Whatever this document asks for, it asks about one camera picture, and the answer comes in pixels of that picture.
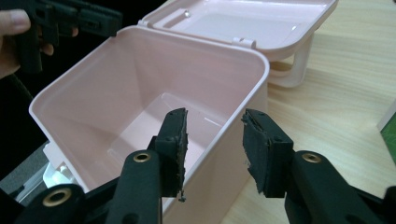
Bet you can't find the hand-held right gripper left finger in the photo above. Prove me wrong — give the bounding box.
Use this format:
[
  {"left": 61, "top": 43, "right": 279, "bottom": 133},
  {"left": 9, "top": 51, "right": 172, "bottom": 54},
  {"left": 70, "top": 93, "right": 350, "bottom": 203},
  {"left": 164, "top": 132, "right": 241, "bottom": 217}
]
[{"left": 154, "top": 107, "right": 190, "bottom": 203}]

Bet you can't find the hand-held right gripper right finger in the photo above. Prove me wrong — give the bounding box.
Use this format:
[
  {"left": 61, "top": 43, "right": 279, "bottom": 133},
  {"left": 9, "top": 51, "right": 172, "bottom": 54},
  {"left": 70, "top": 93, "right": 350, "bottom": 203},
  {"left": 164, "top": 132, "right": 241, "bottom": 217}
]
[{"left": 242, "top": 108, "right": 295, "bottom": 199}]

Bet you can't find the pink storage box white handle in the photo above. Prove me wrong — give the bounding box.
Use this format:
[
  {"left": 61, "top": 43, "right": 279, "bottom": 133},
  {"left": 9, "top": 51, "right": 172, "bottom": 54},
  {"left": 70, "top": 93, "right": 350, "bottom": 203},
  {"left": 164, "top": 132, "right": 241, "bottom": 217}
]
[{"left": 28, "top": 0, "right": 339, "bottom": 224}]

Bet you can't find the white green carton box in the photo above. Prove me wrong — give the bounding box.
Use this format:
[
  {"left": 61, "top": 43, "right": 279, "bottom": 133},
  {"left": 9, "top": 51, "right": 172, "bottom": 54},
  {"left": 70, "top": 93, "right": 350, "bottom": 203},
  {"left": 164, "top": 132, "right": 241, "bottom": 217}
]
[{"left": 376, "top": 99, "right": 396, "bottom": 166}]

